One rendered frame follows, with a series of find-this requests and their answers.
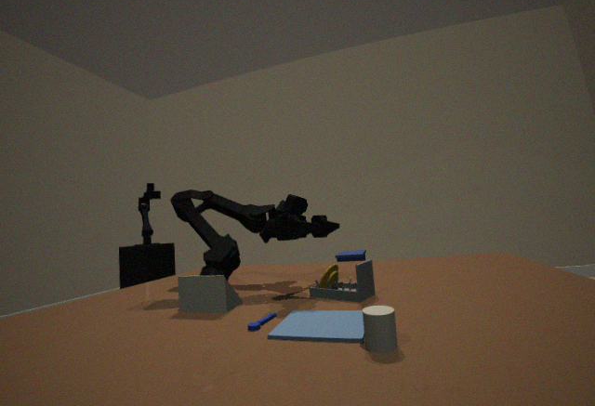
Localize yellow round plate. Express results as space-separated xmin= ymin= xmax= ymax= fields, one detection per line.
xmin=319 ymin=264 xmax=338 ymax=289

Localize blue spoon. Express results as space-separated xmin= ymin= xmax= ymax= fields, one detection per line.
xmin=248 ymin=313 xmax=277 ymax=332

